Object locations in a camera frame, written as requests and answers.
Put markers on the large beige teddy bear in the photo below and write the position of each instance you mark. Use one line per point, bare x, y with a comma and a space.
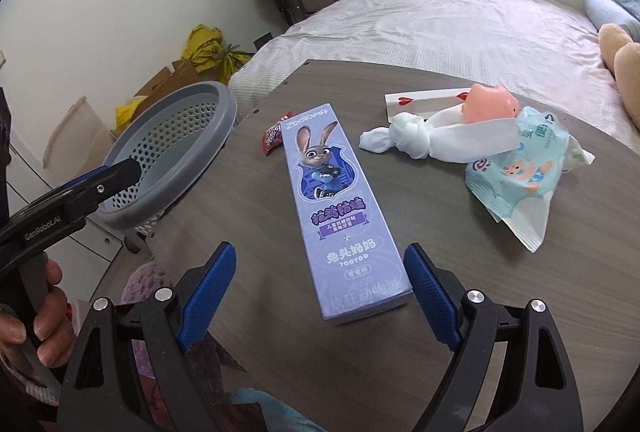
627, 72

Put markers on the light blue cloth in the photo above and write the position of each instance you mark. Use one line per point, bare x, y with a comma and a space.
260, 404

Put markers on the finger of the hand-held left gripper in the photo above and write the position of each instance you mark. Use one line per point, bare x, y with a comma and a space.
92, 175
105, 192

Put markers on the white door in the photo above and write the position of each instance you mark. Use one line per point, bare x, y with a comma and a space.
95, 237

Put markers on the beige laundry hamper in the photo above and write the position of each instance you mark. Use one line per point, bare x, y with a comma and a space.
80, 127

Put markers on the white knotted cloth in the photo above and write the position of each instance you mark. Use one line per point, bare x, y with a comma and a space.
450, 142

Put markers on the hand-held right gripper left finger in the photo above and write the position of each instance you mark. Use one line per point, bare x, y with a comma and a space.
210, 297

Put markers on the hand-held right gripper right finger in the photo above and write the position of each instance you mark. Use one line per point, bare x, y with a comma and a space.
430, 297

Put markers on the brown cardboard box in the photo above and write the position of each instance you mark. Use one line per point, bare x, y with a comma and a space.
170, 79

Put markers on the yellow printed sack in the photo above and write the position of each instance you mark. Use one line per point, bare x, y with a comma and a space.
230, 64

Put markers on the playing card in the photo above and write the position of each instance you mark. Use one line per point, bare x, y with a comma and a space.
425, 104

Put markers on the purple toothpaste box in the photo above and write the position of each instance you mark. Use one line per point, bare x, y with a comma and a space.
340, 222

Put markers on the red candy wrapper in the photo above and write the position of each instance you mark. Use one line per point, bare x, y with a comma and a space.
272, 139

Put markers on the person's left hand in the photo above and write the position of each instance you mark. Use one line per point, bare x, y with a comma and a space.
55, 317

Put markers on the pink rubber toy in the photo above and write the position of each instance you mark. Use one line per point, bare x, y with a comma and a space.
492, 104

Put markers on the blue wet wipes packet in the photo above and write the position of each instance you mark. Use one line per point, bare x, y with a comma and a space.
520, 182

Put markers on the yellow crumpled plastic bag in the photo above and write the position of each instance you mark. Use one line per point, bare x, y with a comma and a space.
131, 112
200, 42

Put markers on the light blue pillow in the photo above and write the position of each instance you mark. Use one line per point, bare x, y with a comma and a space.
612, 2

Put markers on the grey perforated plastic basket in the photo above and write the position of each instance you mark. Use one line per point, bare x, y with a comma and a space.
165, 147

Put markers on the black wall outlet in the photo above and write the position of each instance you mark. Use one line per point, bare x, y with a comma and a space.
262, 41

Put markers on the bed with checked sheet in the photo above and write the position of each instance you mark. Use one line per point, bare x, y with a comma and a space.
450, 27

